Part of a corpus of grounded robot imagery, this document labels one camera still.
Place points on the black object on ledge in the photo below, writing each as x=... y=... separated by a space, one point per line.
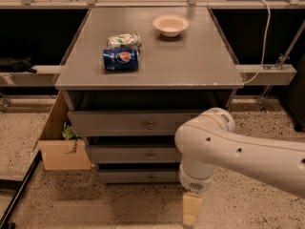
x=16 y=65

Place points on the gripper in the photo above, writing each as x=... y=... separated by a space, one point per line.
x=194 y=182

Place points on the grey drawer cabinet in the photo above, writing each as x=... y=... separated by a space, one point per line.
x=192 y=71

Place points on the green packet in box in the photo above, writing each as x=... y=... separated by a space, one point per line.
x=69 y=133

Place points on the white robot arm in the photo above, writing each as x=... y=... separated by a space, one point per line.
x=209 y=141

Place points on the white bowl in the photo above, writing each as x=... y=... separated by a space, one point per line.
x=170 y=25

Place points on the blue pepsi can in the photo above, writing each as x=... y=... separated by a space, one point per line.
x=119 y=59

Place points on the crushed green white can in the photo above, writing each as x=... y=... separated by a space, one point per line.
x=125 y=40

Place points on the grey top drawer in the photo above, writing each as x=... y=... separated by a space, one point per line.
x=128 y=123

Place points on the black floor bar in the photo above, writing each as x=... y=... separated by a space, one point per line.
x=18 y=188

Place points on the cardboard box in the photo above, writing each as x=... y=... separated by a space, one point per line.
x=57 y=152

